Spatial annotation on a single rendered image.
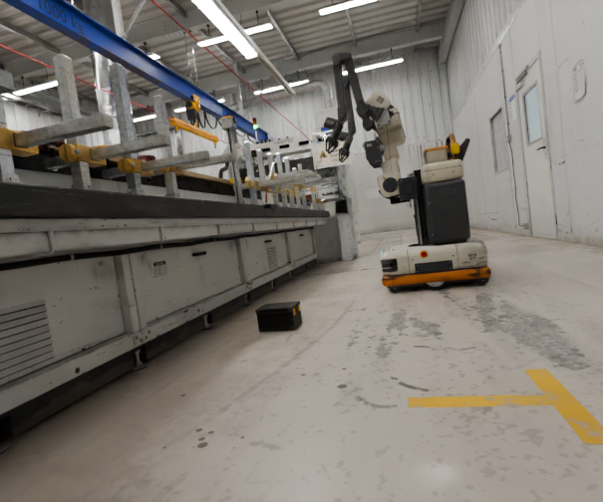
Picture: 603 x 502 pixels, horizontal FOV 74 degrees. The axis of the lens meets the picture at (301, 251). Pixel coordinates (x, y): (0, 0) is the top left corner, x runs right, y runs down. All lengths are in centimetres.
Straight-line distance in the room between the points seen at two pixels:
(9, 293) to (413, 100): 1137
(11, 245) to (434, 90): 1159
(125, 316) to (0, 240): 76
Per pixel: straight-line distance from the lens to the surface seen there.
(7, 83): 90
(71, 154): 136
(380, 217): 1165
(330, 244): 553
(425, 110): 1205
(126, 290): 180
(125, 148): 134
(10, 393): 145
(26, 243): 123
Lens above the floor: 50
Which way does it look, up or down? 3 degrees down
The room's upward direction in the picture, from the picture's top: 8 degrees counter-clockwise
